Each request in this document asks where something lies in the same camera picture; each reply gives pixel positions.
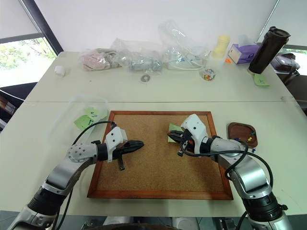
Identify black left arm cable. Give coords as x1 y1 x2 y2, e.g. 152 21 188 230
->
51 121 117 230

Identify plastic bag with grey item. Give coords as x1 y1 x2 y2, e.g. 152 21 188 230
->
111 37 166 73

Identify purple tissue box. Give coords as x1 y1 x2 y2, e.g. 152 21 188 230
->
227 43 261 65

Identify black bag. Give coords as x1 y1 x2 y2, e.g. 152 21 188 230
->
270 53 302 79

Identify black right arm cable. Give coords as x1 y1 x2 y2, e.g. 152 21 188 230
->
177 143 274 230

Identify plastic bag with pink cloth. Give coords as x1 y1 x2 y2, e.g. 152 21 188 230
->
77 47 121 72

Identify clear plastic box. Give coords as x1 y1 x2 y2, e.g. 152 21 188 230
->
47 94 110 146

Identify clear jar of pushpins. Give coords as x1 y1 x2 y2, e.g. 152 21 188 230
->
200 67 218 82

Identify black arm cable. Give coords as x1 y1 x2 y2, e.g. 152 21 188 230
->
177 143 274 230
51 121 117 230

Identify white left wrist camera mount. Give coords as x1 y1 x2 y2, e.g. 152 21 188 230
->
105 126 128 163

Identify wood framed cork board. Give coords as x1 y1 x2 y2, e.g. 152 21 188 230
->
86 110 234 201

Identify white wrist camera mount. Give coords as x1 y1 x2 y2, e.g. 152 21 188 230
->
105 126 128 163
180 114 208 154

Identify dark window frame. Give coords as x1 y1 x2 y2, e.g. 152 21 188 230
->
0 0 64 56

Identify small white box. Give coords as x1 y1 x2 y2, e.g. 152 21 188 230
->
54 65 67 78

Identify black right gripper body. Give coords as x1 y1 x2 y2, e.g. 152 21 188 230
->
181 130 196 153

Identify plastic bag with white cable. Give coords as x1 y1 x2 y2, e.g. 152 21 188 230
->
157 19 212 72

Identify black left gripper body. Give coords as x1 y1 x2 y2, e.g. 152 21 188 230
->
112 141 132 172

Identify black tumbler bottle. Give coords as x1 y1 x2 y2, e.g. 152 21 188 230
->
247 26 292 75

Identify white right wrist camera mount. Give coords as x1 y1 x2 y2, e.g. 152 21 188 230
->
180 114 208 154

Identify dark wooden tray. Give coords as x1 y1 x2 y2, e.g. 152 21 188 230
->
226 122 259 148

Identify clear plastic container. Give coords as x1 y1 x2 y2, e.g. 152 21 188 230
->
205 55 226 73

